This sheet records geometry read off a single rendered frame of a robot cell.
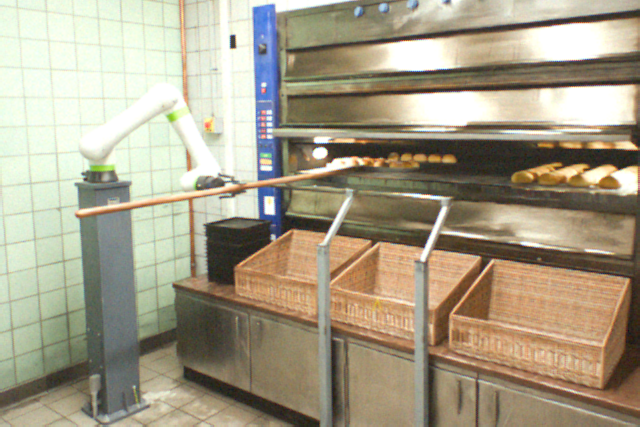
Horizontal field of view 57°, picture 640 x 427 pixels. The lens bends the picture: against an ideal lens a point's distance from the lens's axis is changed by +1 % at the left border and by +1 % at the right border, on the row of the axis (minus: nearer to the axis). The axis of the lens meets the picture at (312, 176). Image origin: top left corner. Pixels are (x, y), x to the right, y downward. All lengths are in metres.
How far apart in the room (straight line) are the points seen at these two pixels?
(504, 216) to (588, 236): 0.36
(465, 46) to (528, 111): 0.42
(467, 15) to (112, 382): 2.48
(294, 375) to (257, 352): 0.25
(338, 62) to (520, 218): 1.23
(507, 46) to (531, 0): 0.21
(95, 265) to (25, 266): 0.54
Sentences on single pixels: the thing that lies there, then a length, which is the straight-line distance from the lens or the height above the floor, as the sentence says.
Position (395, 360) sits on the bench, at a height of 0.50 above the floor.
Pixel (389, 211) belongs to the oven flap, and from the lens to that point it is 3.03.
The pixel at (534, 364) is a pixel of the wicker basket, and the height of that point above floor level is 0.61.
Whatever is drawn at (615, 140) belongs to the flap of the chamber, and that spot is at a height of 1.40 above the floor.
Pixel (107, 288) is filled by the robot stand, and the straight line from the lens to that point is 3.11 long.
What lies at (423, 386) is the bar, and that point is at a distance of 2.45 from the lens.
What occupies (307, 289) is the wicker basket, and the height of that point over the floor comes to 0.70.
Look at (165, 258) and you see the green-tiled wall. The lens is 4.01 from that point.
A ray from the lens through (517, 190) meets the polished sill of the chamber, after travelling 2.72.
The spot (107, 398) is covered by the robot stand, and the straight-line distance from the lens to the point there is 3.30.
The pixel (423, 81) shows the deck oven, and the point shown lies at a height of 1.67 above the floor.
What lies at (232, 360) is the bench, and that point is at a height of 0.24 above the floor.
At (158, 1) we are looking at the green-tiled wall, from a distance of 3.99.
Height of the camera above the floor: 1.53
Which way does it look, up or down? 6 degrees down
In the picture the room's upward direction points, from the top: 1 degrees counter-clockwise
